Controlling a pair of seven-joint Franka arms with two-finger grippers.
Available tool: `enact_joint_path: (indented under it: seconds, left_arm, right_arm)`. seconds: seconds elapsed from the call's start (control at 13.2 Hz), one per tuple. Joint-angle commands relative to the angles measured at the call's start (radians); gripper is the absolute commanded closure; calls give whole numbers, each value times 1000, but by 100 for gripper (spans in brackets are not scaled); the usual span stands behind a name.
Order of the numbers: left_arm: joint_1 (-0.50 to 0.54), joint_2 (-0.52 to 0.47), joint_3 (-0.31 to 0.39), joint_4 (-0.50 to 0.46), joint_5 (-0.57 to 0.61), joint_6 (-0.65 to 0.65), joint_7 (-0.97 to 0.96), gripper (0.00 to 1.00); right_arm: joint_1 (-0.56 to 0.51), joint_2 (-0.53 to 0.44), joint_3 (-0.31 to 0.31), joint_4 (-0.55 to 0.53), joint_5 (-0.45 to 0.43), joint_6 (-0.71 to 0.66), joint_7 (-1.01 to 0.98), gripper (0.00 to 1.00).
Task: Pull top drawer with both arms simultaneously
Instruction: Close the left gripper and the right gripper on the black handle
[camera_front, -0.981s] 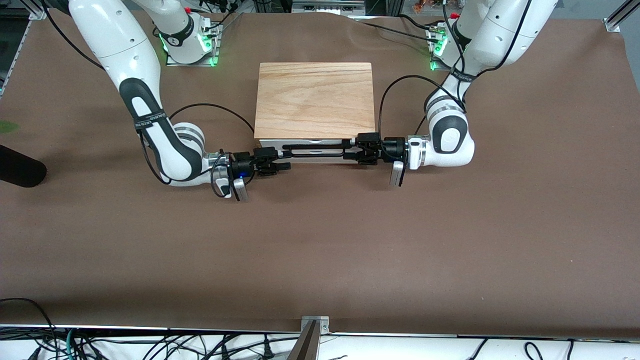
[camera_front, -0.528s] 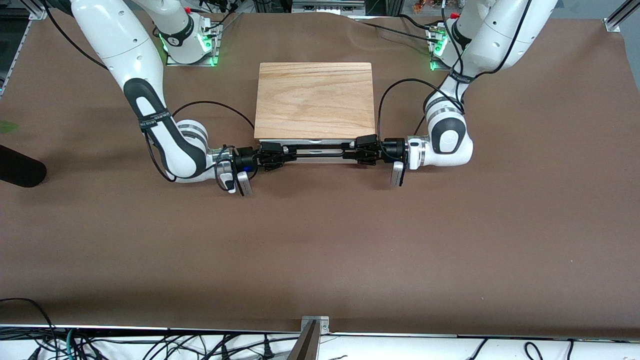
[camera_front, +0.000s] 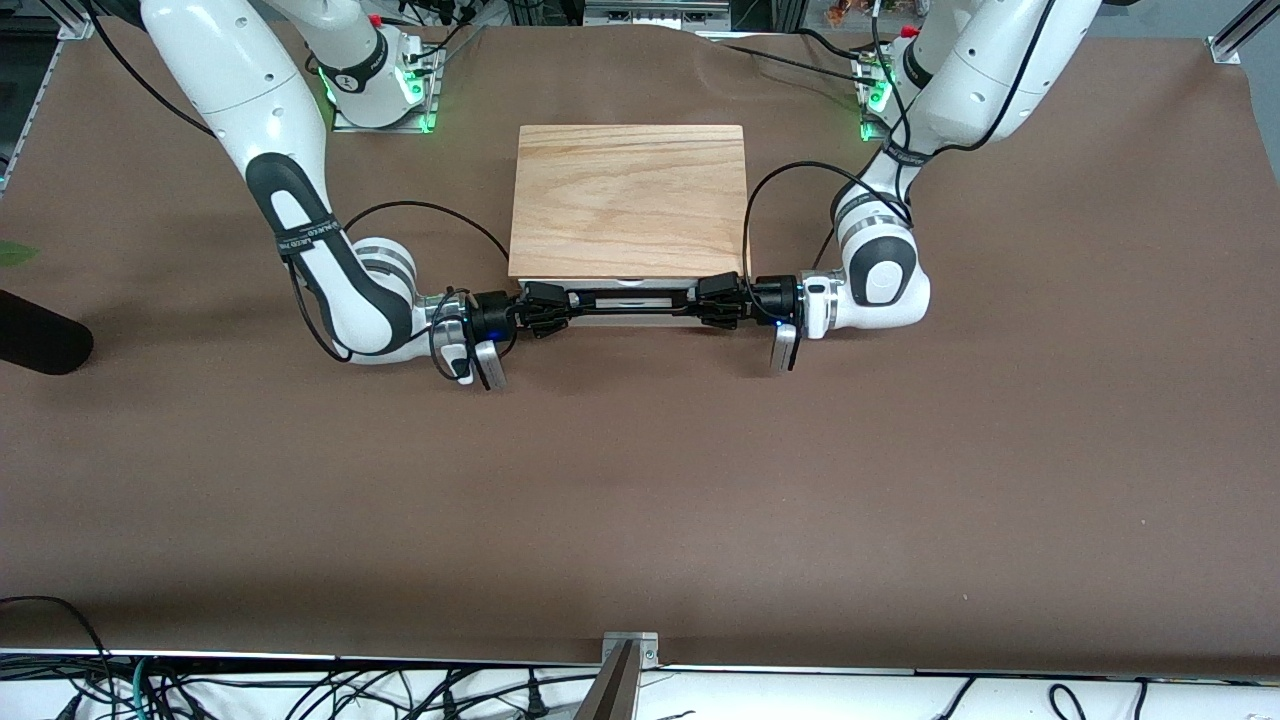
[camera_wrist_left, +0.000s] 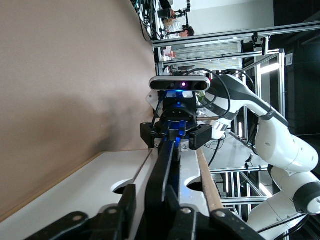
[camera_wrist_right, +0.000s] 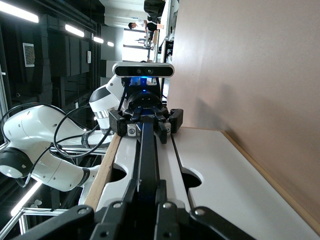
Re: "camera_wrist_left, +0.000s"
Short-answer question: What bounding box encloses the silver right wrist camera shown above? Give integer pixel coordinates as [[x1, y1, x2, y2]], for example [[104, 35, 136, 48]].
[[148, 75, 211, 92]]

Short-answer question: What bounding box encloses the white front wooden drawer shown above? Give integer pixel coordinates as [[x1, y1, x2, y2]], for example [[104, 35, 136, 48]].
[[129, 148, 212, 218]]

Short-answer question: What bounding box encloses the aluminium frame cage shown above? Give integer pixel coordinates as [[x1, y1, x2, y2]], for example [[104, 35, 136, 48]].
[[152, 21, 320, 226]]

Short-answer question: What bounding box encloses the person with dark hair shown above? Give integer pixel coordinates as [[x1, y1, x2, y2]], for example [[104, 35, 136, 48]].
[[162, 19, 196, 40]]

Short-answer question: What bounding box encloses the black metal drawer handle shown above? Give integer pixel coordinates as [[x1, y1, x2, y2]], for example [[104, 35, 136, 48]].
[[143, 138, 182, 226]]

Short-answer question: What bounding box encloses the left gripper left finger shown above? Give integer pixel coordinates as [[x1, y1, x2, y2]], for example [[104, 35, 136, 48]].
[[24, 184, 138, 240]]

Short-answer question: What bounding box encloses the brown table cover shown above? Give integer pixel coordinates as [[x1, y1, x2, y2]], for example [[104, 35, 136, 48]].
[[0, 0, 157, 221]]

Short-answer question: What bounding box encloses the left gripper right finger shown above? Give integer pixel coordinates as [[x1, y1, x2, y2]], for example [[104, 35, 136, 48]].
[[166, 184, 267, 240]]

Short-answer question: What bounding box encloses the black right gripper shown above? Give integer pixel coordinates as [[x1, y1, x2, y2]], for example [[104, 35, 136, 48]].
[[139, 98, 213, 151]]

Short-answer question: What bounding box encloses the white paper sign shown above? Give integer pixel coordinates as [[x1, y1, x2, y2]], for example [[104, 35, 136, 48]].
[[284, 52, 295, 67]]

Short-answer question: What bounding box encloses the black camera rig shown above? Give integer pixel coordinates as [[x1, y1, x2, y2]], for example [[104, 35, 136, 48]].
[[172, 0, 192, 26]]

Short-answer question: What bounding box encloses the wooden drawer cabinet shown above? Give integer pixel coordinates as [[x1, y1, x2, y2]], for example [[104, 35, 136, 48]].
[[0, 147, 225, 223]]

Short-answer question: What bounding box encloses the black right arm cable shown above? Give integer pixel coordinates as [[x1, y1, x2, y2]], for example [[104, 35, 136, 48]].
[[186, 67, 232, 120]]

